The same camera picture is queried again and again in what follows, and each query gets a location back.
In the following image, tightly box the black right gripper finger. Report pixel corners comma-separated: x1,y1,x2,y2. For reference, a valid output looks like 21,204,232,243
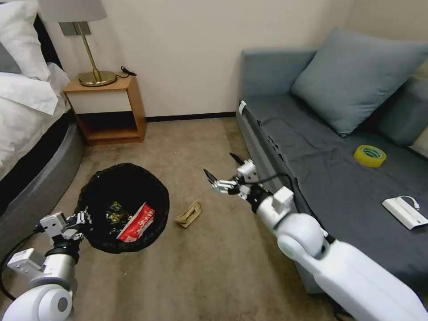
203,169,241,196
229,152,250,168

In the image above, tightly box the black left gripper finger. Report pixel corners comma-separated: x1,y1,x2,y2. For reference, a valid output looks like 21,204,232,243
66,230,86,244
68,208,91,226

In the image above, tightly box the black mesh trash bin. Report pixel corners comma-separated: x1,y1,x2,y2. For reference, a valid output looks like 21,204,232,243
77,163,170,254

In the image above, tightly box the dark printed wrapper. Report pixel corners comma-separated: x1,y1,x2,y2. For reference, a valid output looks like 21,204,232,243
105,200,134,235

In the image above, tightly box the brown crumpled cardboard piece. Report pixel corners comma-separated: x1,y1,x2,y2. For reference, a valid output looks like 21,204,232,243
174,199,203,229

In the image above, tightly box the grey bed base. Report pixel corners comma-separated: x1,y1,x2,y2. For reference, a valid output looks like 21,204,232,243
0,110,85,263

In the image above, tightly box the red snack package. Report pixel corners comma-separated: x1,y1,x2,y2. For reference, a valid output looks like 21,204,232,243
116,202,157,243

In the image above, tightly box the dark baseboard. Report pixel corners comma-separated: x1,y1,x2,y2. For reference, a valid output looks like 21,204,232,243
144,111,237,122

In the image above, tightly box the grey sofa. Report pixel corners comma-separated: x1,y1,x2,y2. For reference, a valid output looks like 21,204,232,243
235,48,428,295

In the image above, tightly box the yellow tape roll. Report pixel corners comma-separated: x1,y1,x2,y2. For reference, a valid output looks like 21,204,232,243
354,144,387,169

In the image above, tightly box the white bed sheet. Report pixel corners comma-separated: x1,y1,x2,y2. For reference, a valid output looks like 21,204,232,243
0,62,73,183

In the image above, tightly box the wooden nightstand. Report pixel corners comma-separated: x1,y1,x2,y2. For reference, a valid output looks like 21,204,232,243
62,72,147,147

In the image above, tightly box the blue-grey square cushion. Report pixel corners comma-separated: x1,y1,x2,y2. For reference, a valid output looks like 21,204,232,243
291,28,428,137

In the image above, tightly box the grey sofa back cushion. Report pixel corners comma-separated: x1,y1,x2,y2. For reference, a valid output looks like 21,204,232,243
376,78,428,147

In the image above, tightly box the black headboard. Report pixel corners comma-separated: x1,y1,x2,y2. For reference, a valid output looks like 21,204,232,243
33,13,64,71

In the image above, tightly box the white pillow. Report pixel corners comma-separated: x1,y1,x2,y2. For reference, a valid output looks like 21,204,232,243
0,0,51,81

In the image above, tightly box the beige cushion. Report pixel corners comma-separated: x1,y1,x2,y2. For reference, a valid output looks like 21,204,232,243
406,58,428,158

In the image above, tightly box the brass lamp with grey shade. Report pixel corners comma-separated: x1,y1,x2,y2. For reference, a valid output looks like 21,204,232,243
37,0,117,87

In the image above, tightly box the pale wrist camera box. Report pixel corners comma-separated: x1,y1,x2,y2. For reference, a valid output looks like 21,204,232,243
236,160,259,184
39,212,68,237

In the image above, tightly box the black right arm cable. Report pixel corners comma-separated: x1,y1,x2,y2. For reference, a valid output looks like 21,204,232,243
240,173,300,214

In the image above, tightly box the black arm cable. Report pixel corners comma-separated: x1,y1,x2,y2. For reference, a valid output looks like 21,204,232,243
0,226,46,302
240,173,300,214

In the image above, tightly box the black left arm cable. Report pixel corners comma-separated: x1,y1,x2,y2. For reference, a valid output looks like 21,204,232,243
0,226,46,302

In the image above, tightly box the white adapter box with cable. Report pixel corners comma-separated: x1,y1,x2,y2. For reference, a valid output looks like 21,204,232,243
382,195,428,230

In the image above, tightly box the grey wall switch panel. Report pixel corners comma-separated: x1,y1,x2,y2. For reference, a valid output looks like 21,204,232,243
59,21,93,37

